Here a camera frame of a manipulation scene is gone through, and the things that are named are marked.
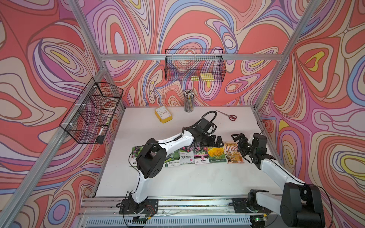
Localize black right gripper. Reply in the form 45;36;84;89
231;133;256;156

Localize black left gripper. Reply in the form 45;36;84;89
199;133;225;147

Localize yellow sunflower seed packet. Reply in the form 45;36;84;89
208;147;227;163

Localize purple pink flower seed packet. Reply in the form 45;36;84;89
194;147;210;164

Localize mixed colour flower seed packet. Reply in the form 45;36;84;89
179;146;194;165

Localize green gourd seed packet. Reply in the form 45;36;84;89
163;149;181;168

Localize green leaf seed packet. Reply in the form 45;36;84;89
128;146;143;167

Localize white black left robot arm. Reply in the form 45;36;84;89
122;117;223;214

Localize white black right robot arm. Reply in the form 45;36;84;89
232;133;326;228

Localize striped pencil cup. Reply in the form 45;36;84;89
183;89;195;113

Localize yellow square alarm clock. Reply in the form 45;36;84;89
155;106;173;124

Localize yellow sticky notes pad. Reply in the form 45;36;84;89
200;73;215;82

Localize red handled scissors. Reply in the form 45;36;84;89
217;110;237;121

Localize black wire basket back wall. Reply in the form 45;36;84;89
164;47;227;82

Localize black wire basket wall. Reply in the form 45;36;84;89
164;47;227;82
60;78;124;144

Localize aluminium frame post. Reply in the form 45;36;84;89
69;1;115;86

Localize black wire basket left wall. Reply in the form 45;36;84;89
60;78;124;144

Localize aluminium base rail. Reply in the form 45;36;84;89
72;195;286;228

